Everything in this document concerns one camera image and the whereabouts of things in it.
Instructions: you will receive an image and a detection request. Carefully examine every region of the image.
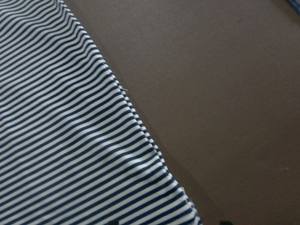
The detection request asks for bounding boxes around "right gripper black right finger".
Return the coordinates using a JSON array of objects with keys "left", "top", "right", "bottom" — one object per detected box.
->
[{"left": 219, "top": 221, "right": 231, "bottom": 225}]

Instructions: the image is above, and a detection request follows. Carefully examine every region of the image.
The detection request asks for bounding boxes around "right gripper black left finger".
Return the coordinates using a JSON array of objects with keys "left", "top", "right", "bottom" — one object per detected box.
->
[{"left": 110, "top": 221, "right": 119, "bottom": 225}]

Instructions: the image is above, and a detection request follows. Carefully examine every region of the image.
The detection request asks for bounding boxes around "blue white striped polo shirt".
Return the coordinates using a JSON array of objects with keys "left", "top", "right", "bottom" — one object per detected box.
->
[{"left": 0, "top": 0, "right": 201, "bottom": 225}]

